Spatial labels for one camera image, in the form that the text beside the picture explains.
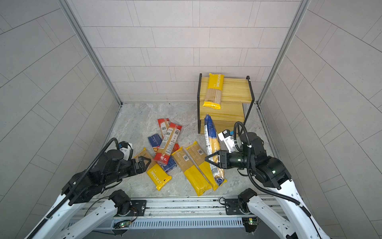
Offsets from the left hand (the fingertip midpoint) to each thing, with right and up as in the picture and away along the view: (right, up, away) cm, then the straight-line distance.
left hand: (148, 162), depth 68 cm
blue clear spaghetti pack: (+29, +9, -11) cm, 32 cm away
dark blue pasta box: (-4, +5, +24) cm, 25 cm away
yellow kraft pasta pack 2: (+24, -15, +9) cm, 29 cm away
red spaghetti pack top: (+3, -1, +16) cm, 17 cm away
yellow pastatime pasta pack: (+1, -11, +11) cm, 16 cm away
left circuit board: (-11, -27, -3) cm, 29 cm away
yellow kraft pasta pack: (+22, -1, +21) cm, 30 cm away
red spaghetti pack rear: (-1, +15, +32) cm, 36 cm away
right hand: (+27, +4, -10) cm, 29 cm away
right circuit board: (+47, -29, 0) cm, 55 cm away
